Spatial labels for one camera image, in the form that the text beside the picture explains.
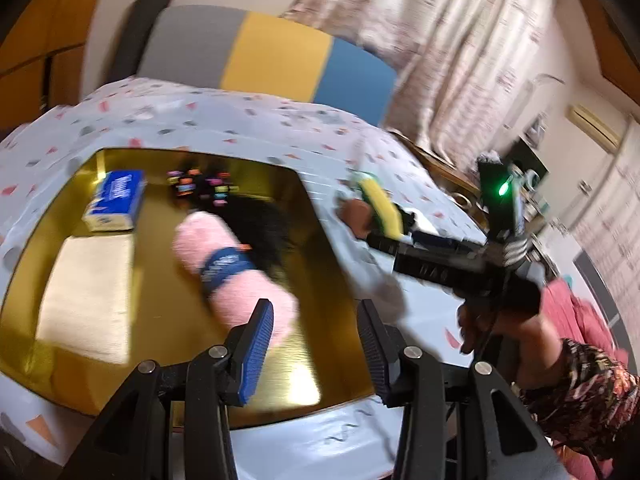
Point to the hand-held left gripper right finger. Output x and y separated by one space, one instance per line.
375 355

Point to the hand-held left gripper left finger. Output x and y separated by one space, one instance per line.
257 350

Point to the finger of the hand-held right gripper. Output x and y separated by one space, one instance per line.
435 267
440 241

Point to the yellow sponge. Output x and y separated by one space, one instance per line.
382 205

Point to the brown round puff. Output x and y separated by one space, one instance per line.
355 217

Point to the gold-lined storage box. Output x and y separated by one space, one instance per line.
165 320

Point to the pink towel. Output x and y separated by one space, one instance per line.
215 245

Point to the cream cloth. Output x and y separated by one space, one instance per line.
85 300

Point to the blue tissue pack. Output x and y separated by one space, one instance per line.
112 200

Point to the person's right forearm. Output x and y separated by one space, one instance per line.
590 400

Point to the person's right hand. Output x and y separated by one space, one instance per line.
530 350

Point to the black monitor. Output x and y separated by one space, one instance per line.
530 157

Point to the wooden side table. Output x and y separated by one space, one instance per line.
435 160

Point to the patterned curtain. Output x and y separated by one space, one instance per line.
450 35

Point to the patterned plastic tablecloth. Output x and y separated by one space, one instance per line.
225 120

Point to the grey yellow blue chair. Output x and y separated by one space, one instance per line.
275 55

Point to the black rolled mat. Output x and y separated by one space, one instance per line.
140 30

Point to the wooden wardrobe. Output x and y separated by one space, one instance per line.
40 25

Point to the wall air conditioner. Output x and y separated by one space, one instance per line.
595 127

